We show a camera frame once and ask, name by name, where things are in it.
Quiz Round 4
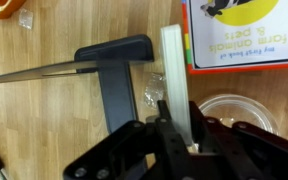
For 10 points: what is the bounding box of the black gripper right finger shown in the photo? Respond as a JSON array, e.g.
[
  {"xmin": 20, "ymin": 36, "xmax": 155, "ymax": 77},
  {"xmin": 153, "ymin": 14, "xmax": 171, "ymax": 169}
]
[{"xmin": 188, "ymin": 100, "xmax": 288, "ymax": 180}]

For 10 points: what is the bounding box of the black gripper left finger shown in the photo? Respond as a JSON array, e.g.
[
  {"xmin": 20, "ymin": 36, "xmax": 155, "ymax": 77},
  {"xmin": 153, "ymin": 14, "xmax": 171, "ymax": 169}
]
[{"xmin": 63, "ymin": 100, "xmax": 198, "ymax": 180}]

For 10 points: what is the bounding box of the orange rainbow-striped cardboard box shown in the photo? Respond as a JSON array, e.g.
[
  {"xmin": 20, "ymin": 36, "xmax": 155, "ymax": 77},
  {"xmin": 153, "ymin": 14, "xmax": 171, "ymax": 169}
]
[{"xmin": 181, "ymin": 0, "xmax": 288, "ymax": 75}]

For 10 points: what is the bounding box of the white farm animals book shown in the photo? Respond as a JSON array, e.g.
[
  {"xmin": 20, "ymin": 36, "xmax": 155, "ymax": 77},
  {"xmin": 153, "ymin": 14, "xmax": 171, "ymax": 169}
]
[{"xmin": 188, "ymin": 0, "xmax": 288, "ymax": 69}]

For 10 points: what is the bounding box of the clear plastic bowl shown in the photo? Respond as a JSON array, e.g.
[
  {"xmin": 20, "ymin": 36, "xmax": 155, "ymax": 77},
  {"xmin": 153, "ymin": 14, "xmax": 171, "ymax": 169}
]
[{"xmin": 197, "ymin": 93, "xmax": 281, "ymax": 136}]

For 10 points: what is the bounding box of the clear plastic wrapper piece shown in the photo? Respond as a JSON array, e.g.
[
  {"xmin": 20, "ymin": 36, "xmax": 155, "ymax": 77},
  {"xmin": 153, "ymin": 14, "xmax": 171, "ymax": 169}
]
[
  {"xmin": 143, "ymin": 72, "xmax": 167, "ymax": 109},
  {"xmin": 18, "ymin": 8, "xmax": 34, "ymax": 30}
]

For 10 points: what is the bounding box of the black metal bookend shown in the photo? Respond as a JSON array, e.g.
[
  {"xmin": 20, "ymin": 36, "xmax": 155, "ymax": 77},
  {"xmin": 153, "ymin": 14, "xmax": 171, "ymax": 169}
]
[{"xmin": 0, "ymin": 34, "xmax": 155, "ymax": 134}]

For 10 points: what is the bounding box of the orange and white object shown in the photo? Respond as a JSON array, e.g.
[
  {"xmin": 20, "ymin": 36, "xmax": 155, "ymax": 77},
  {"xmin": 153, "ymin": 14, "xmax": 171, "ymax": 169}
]
[{"xmin": 0, "ymin": 0, "xmax": 27, "ymax": 20}]

